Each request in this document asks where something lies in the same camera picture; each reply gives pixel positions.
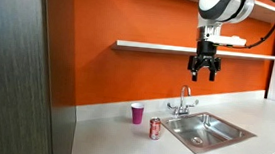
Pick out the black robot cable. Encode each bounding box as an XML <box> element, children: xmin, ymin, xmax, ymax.
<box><xmin>228</xmin><ymin>0</ymin><xmax>275</xmax><ymax>53</ymax></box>

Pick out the white wall shelf near ceiling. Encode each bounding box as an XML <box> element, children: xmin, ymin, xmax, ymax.
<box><xmin>142</xmin><ymin>0</ymin><xmax>275</xmax><ymax>25</ymax></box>

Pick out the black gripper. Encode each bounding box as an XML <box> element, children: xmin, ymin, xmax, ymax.
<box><xmin>186</xmin><ymin>39</ymin><xmax>224</xmax><ymax>84</ymax></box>

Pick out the purple plastic cup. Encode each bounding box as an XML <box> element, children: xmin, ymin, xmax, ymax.
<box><xmin>128</xmin><ymin>102</ymin><xmax>145</xmax><ymax>126</ymax></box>

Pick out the dark wood cabinet panel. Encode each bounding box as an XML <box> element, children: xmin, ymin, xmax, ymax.
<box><xmin>0</xmin><ymin>0</ymin><xmax>67</xmax><ymax>154</ymax></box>

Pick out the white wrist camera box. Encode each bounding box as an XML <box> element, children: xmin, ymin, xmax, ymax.
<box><xmin>210</xmin><ymin>33</ymin><xmax>248</xmax><ymax>49</ymax></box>

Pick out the long white wall shelf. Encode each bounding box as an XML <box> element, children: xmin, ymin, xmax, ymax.
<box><xmin>110</xmin><ymin>39</ymin><xmax>275</xmax><ymax>65</ymax></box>

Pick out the chrome faucet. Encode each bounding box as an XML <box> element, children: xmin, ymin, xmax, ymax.
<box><xmin>165</xmin><ymin>83</ymin><xmax>201</xmax><ymax>119</ymax></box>

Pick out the red soda can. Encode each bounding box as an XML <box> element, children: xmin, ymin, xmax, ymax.
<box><xmin>148</xmin><ymin>116</ymin><xmax>163</xmax><ymax>141</ymax></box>

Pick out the stainless steel sink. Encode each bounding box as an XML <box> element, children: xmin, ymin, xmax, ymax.
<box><xmin>157</xmin><ymin>107</ymin><xmax>260</xmax><ymax>154</ymax></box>

